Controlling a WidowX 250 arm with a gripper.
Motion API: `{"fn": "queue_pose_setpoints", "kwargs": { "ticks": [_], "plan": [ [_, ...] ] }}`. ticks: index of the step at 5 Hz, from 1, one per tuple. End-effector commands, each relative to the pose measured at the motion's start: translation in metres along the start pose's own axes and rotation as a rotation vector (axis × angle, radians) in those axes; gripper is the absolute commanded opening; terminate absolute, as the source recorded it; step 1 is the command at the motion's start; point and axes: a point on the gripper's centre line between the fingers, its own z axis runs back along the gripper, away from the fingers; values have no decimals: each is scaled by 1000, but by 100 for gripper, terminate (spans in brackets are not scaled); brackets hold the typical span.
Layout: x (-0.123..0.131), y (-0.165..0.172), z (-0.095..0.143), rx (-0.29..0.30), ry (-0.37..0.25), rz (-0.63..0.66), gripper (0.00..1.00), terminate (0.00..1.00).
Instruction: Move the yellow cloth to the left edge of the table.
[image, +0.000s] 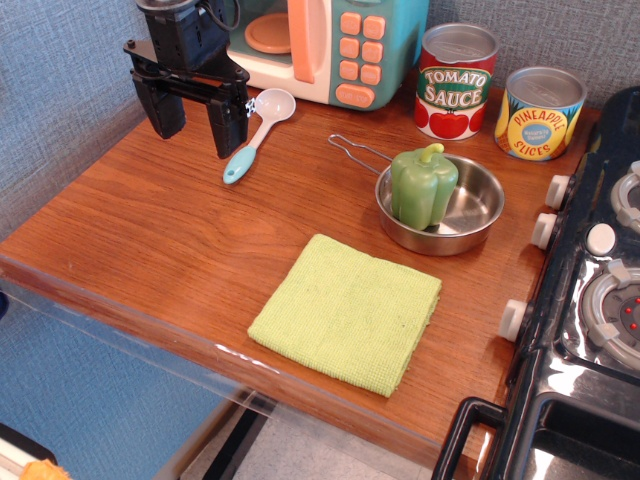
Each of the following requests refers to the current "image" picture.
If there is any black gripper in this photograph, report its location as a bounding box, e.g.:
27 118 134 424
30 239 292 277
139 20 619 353
124 1 249 159

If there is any yellow green folded cloth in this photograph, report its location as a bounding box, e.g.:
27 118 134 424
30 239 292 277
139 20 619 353
248 234 442 398

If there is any teal toy microwave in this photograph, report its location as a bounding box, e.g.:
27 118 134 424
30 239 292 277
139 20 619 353
229 1 429 111

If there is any green toy bell pepper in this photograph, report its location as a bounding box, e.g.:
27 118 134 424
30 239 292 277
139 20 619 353
391 143 459 231

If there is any tomato sauce can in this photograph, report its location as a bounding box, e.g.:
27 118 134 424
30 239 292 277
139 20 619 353
414 23 499 140

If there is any small steel pan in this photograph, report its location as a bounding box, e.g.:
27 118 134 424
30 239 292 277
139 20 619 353
328 134 505 256

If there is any clear acrylic table guard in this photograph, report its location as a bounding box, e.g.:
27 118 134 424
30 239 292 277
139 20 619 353
1 279 512 469

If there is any pineapple slices can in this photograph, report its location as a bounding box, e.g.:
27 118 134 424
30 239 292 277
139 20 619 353
494 66 587 161

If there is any white stove knob middle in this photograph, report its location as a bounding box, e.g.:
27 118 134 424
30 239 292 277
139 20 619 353
530 213 557 250

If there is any white stove knob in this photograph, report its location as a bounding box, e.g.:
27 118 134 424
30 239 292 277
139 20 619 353
498 299 528 343
530 213 557 250
545 175 571 210

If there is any white stove knob top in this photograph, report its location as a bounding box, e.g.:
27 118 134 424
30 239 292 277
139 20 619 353
545 175 571 210

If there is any white stove knob bottom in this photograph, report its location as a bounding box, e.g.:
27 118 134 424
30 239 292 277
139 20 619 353
498 299 528 343

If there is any black toy stove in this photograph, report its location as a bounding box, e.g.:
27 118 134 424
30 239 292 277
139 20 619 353
431 85 640 480

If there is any white spoon teal handle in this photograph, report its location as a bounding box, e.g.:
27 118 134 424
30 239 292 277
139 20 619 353
222 88 296 185

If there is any black oven door handle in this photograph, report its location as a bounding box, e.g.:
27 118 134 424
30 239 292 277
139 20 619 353
432 397 507 479

